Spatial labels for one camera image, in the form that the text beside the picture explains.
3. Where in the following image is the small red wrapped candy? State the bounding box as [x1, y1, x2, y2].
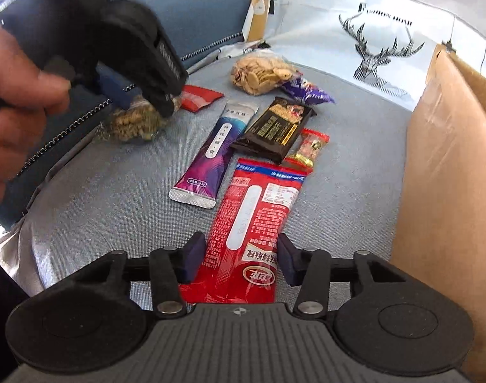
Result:
[285, 128, 331, 173]

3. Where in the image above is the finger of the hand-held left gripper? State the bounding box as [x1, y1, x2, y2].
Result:
[141, 80, 183, 119]
[94, 64, 139, 111]

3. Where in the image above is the blue zipper cushion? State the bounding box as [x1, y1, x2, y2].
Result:
[0, 82, 126, 229]

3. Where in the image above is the purple and white sachet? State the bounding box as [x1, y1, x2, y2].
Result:
[168, 102, 260, 211]

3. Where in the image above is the large red snack packet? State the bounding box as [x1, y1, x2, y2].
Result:
[178, 157, 310, 305]

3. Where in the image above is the grey seat cushion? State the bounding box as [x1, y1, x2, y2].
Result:
[0, 58, 418, 312]

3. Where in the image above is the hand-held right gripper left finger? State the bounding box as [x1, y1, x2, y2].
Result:
[73, 231, 207, 320]

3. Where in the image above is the purple snack packet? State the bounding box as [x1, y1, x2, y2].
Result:
[280, 72, 336, 105]

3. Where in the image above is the clear bag of green snacks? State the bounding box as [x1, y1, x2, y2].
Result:
[100, 95, 176, 143]

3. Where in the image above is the person's left hand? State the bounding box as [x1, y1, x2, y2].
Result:
[0, 19, 74, 209]

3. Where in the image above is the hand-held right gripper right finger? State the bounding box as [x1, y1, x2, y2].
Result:
[277, 232, 407, 317]

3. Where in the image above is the cardboard box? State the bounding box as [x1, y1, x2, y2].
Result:
[387, 42, 486, 383]

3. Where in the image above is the black cracker packet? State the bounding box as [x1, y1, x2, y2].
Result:
[232, 96, 318, 165]

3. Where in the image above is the small red snack packet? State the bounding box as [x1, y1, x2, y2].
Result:
[179, 85, 225, 113]

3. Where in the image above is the clear bag of biscuits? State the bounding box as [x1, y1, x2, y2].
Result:
[230, 51, 300, 96]

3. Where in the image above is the deer print tablecloth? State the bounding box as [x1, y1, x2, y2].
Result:
[187, 0, 486, 112]

